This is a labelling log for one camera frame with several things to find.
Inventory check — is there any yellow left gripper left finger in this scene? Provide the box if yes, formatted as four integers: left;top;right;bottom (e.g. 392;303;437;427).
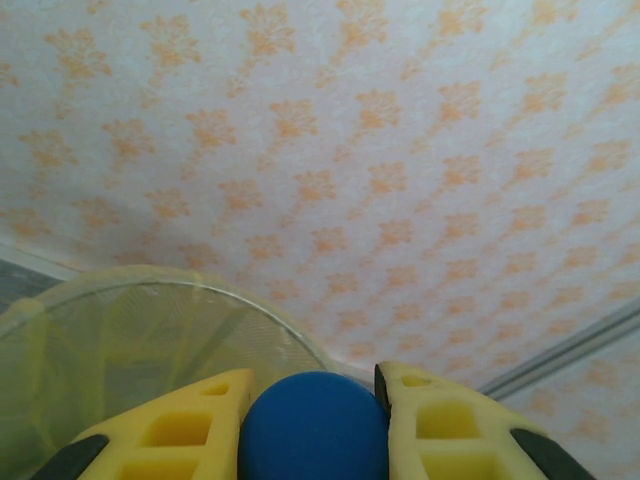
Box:
42;368;256;480

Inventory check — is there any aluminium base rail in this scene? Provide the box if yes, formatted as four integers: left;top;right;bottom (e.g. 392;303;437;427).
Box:
0;242;84;276

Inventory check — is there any clear bottle wide blue label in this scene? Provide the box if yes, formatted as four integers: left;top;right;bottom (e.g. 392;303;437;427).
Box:
239;370;394;480

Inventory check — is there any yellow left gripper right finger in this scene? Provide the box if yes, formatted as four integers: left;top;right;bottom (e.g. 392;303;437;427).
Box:
373;362;597;480

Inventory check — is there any clear plastic bin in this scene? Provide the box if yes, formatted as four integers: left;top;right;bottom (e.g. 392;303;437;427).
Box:
0;264;332;480

